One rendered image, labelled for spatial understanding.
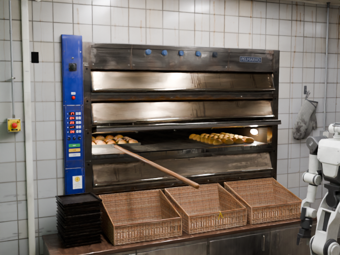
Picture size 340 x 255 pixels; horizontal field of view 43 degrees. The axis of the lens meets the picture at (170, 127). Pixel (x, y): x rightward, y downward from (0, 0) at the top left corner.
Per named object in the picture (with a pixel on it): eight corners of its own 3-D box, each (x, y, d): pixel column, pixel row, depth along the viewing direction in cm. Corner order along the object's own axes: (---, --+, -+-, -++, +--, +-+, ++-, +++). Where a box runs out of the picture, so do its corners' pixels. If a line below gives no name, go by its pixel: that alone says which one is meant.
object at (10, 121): (6, 131, 325) (6, 118, 324) (20, 130, 329) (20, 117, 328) (7, 132, 318) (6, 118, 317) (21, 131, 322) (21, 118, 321)
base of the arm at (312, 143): (317, 146, 336) (322, 133, 331) (329, 154, 326) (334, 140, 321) (303, 147, 329) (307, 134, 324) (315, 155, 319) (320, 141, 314)
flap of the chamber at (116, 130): (96, 132, 337) (91, 133, 356) (281, 124, 409) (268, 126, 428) (96, 128, 338) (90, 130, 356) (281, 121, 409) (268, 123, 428)
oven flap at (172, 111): (92, 124, 350) (90, 100, 354) (271, 118, 422) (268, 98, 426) (93, 123, 346) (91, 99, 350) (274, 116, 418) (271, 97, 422)
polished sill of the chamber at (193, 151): (90, 159, 359) (90, 155, 358) (267, 147, 431) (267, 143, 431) (92, 160, 353) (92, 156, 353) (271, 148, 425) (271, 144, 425)
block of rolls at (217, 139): (187, 138, 471) (187, 133, 471) (225, 136, 490) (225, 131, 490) (215, 145, 416) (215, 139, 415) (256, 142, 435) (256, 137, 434)
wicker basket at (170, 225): (97, 226, 359) (97, 194, 356) (160, 219, 380) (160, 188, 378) (113, 247, 314) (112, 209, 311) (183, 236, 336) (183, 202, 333)
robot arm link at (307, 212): (306, 220, 335) (308, 206, 335) (316, 224, 325) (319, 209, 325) (295, 220, 329) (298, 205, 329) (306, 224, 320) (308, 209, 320)
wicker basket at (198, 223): (163, 218, 381) (163, 187, 379) (217, 211, 405) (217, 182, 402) (188, 235, 337) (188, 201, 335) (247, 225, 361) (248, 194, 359)
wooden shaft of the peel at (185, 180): (200, 189, 242) (200, 183, 241) (195, 189, 240) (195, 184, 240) (117, 147, 399) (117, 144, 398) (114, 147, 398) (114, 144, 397)
